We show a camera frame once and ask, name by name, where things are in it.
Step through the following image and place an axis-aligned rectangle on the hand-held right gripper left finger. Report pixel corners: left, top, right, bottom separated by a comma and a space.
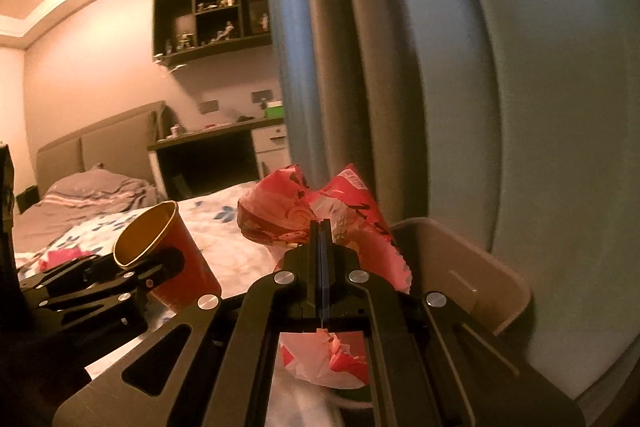
52, 219, 322, 427

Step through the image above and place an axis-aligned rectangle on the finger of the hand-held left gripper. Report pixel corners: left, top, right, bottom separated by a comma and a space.
20, 247, 185, 304
29, 279, 154, 334

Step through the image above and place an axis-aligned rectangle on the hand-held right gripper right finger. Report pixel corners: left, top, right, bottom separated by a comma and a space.
321, 219, 587, 427

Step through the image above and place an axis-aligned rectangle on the red plastic bag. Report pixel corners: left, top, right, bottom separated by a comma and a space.
236, 163, 414, 390

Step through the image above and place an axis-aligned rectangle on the red paper cup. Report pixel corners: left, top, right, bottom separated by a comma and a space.
112, 201, 223, 312

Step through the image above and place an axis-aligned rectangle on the brown plastic trash bin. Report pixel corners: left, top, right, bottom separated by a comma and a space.
390, 217, 532, 339

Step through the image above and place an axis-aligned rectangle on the small pink plastic bag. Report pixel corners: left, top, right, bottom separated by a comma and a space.
39, 247, 98, 272

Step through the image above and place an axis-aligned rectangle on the grey striped quilt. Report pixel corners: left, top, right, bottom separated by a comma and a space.
12, 167, 161, 258

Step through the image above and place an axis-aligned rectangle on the dark nightstand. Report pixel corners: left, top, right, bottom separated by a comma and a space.
15, 186, 41, 214

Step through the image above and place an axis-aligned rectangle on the white drawer cabinet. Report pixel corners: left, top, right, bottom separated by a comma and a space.
250, 124, 290, 180

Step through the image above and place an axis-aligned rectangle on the dark desk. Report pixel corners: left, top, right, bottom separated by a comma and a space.
146, 117, 289, 202

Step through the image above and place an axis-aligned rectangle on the blue grey curtain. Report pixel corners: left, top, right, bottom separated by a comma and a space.
262, 0, 640, 403

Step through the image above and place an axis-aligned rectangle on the row of small figurines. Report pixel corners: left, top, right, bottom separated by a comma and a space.
162, 0, 271, 56

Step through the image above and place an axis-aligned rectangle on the dark wall shelf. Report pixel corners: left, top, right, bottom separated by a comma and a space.
151, 0, 274, 68

